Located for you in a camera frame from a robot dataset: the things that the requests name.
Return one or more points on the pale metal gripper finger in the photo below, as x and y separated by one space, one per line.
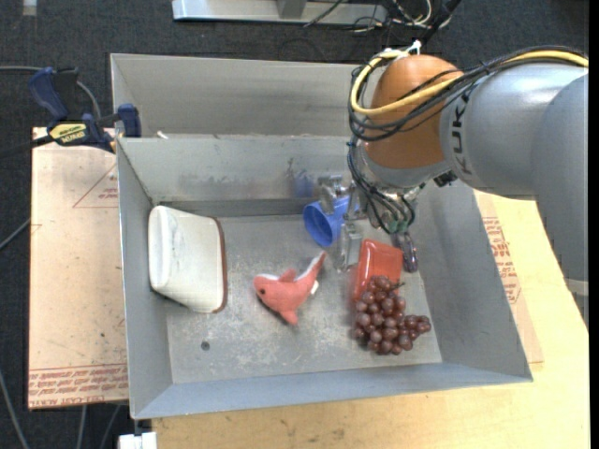
340 253
355 246

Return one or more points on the orange-red plastic tray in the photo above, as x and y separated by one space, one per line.
376 260

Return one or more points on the blue plastic cup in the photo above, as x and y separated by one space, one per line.
319 225

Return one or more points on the pink toy dolphin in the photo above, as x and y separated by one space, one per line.
283 293

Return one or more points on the purple toy grape bunch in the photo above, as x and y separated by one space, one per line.
386 321

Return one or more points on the grey metal bin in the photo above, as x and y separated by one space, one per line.
262 344

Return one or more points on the white tub with brown rim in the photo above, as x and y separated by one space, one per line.
185 260

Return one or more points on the brown cardboard board, red print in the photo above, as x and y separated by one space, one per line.
75 269

